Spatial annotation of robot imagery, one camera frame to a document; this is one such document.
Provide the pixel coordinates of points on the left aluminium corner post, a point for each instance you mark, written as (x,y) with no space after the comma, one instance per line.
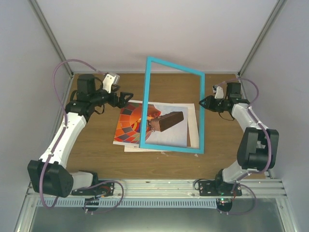
(41,18)

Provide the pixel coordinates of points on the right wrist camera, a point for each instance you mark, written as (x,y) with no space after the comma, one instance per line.
(218,92)

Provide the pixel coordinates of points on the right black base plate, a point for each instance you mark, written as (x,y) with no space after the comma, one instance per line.
(214,188)

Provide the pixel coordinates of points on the grey slotted cable duct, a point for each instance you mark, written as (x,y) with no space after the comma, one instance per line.
(139,203)

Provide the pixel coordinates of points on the aluminium corner post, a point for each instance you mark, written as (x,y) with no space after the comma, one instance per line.
(261,36)
(41,18)

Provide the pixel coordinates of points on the right aluminium corner post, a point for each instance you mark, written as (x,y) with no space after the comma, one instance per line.
(261,36)

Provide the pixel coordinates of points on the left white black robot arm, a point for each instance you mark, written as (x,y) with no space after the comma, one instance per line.
(48,174)

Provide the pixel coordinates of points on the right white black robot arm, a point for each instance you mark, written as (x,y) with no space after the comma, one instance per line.
(258,147)

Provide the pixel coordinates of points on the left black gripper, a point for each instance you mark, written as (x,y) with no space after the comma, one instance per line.
(121,103)

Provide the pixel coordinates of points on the aluminium front rail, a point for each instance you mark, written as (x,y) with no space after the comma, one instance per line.
(183,189)

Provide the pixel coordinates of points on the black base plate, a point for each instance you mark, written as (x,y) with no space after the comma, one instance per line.
(102,189)
(214,188)

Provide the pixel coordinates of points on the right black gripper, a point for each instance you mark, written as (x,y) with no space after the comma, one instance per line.
(209,104)

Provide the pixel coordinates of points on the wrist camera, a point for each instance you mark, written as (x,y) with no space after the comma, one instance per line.
(218,92)
(109,80)

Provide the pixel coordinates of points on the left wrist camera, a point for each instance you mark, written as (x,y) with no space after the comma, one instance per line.
(109,80)

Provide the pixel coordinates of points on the blue wooden picture frame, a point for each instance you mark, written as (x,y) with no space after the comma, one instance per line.
(146,90)

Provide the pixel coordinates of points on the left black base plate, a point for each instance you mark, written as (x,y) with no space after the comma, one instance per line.
(102,189)

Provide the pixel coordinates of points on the hot air balloon photo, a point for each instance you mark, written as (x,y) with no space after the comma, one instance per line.
(165,125)

